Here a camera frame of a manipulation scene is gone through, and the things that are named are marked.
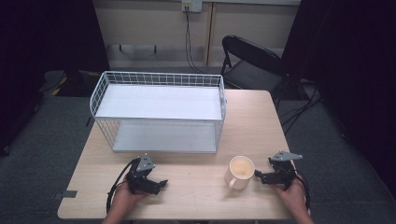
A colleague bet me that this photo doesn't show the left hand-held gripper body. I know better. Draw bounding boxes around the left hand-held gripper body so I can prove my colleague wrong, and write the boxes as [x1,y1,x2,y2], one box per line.
[125,153,157,195]

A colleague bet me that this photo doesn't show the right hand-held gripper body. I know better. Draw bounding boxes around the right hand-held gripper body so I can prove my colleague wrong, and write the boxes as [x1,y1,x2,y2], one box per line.
[268,150,304,191]

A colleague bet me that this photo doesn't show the cream ceramic cup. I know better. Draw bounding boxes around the cream ceramic cup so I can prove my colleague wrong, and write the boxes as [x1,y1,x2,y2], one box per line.
[224,155,256,191]

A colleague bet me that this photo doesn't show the white wire shelf rack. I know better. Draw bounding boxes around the white wire shelf rack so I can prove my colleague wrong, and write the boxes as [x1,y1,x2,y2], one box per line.
[89,70,228,154]

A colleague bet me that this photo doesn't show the person's right hand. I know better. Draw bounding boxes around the person's right hand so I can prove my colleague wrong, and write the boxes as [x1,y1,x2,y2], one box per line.
[273,177,308,217]

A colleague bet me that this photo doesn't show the person's left hand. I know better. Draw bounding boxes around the person's left hand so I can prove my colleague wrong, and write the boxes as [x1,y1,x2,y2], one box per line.
[112,180,151,217]

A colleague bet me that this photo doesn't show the grey floor tape strip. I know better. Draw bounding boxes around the grey floor tape strip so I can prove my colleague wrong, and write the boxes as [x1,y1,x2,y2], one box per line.
[51,189,78,201]

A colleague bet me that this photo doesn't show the black folding chair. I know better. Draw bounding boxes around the black folding chair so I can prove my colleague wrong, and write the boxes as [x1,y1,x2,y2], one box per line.
[219,35,290,105]

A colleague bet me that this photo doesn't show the yellow floor tape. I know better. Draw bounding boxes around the yellow floor tape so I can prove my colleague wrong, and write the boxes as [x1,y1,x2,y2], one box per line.
[50,71,101,97]

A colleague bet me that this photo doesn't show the dark curtain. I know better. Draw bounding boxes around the dark curtain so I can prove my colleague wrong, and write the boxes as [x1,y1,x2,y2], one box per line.
[280,0,396,200]

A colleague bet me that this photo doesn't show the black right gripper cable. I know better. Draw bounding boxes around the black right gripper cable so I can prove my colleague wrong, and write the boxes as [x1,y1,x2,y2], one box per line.
[292,169,312,210]

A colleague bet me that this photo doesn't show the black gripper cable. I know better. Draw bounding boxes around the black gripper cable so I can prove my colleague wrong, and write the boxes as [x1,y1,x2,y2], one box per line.
[292,169,312,210]
[106,159,138,215]

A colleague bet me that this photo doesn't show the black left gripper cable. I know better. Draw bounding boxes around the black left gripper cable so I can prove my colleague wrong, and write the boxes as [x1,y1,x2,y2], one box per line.
[106,159,138,215]

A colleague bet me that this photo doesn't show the black floor cables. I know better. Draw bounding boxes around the black floor cables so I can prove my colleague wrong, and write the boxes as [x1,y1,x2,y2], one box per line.
[279,81,324,135]

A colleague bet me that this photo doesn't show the black wall socket cable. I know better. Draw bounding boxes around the black wall socket cable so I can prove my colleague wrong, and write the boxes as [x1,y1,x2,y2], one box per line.
[184,6,216,75]

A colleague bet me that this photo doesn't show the white wall socket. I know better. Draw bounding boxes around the white wall socket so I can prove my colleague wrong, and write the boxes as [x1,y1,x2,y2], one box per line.
[181,0,204,14]

